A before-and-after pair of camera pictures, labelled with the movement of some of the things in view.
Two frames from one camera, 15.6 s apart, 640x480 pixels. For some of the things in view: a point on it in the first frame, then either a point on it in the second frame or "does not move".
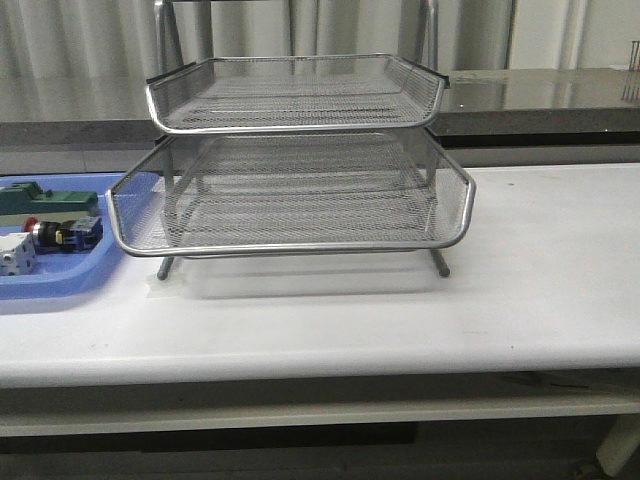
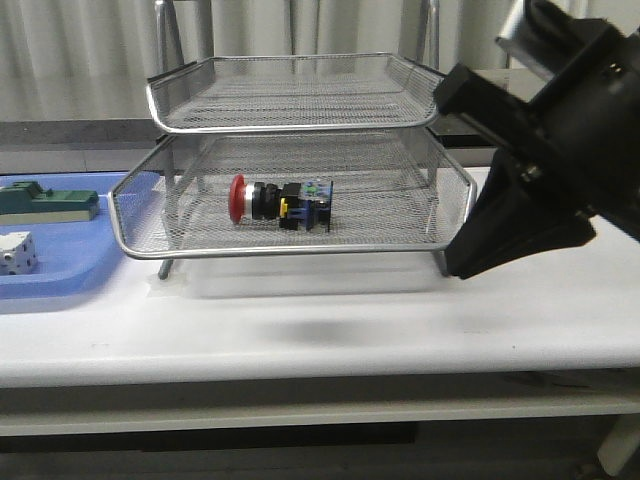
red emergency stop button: (65, 236) -> (296, 206)
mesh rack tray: (222, 192) does not move
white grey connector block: (17, 254) does not move
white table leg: (619, 443) does not move
